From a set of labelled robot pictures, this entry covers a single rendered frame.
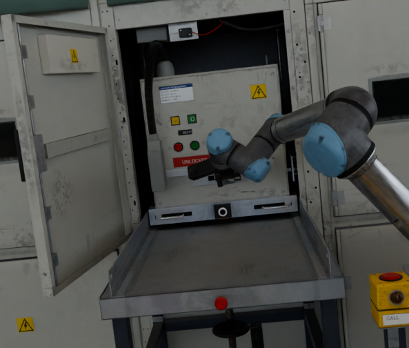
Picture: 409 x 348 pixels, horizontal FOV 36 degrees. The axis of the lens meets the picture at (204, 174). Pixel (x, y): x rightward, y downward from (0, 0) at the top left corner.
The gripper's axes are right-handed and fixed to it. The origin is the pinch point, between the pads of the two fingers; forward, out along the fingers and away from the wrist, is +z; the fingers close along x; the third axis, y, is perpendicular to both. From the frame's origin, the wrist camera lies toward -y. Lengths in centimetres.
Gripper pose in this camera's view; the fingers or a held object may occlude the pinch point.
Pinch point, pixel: (219, 181)
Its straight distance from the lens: 210.1
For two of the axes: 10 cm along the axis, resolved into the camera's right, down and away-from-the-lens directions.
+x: -0.8, -9.3, 3.6
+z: 0.9, 3.5, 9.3
